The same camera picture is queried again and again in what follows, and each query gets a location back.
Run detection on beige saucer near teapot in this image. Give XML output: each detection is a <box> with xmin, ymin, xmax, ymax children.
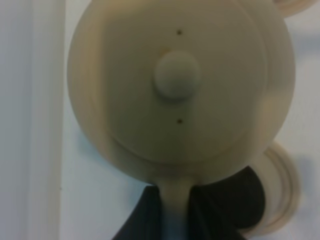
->
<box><xmin>240</xmin><ymin>142</ymin><xmax>301</xmax><ymax>239</ymax></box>

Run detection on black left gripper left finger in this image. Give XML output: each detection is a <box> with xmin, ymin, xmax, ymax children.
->
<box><xmin>113</xmin><ymin>186</ymin><xmax>164</xmax><ymax>240</ymax></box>

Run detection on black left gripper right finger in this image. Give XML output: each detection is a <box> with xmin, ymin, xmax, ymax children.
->
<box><xmin>187</xmin><ymin>167</ymin><xmax>265</xmax><ymax>240</ymax></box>

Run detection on beige teapot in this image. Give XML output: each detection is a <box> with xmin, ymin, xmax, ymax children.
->
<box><xmin>67</xmin><ymin>0</ymin><xmax>295</xmax><ymax>213</ymax></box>

